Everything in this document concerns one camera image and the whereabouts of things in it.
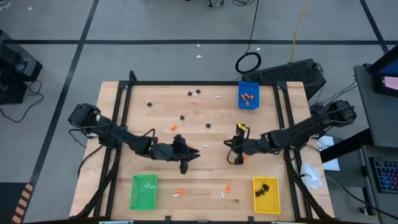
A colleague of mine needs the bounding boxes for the black desk base bar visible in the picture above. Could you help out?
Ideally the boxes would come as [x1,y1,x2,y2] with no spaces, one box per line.
[320,129,374,164]

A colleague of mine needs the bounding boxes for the black equipment case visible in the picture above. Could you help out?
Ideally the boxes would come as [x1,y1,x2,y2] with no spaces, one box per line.
[0,29,44,105]

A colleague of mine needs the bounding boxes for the white crumpled plastic bag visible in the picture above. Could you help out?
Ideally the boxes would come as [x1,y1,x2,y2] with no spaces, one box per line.
[299,162,324,190]

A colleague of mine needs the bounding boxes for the yellow plastic basket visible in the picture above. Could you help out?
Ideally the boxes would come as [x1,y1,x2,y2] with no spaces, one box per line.
[252,176,282,215]

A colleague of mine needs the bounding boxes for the black computer monitor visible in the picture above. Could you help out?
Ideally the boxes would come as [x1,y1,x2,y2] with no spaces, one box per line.
[368,45,398,98]

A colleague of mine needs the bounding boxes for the black mat orange stripes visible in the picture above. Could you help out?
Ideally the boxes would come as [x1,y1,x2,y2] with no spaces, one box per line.
[0,182,35,224]

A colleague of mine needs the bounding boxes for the yellow hanging cable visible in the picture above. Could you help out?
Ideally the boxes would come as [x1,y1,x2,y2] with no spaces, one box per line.
[290,0,310,62]

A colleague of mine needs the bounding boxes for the green plastic basket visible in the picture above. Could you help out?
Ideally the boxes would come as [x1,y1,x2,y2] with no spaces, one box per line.
[129,174,158,211]

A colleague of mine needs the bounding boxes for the dark grey desk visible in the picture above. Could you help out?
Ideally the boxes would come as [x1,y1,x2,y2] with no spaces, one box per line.
[359,144,398,224]

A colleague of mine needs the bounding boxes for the black coiled hanging cable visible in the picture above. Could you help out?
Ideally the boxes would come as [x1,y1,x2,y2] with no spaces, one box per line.
[234,0,262,75]

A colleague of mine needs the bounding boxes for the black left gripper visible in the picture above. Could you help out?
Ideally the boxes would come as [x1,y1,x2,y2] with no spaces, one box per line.
[154,134,200,175]

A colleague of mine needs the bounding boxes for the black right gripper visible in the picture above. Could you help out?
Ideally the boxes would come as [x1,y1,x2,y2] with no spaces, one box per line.
[223,129,268,166]

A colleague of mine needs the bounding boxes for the white paper sheet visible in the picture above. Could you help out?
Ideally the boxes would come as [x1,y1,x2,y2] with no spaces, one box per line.
[316,135,341,172]

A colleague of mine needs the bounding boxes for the blue plastic basket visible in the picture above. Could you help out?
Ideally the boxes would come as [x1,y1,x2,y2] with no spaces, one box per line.
[238,81,261,110]

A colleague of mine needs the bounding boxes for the backlit black keyboard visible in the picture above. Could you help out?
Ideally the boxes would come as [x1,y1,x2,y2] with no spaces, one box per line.
[369,156,398,194]

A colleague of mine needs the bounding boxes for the black floor cable bundle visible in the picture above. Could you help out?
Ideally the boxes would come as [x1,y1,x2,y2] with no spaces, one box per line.
[203,0,256,7]

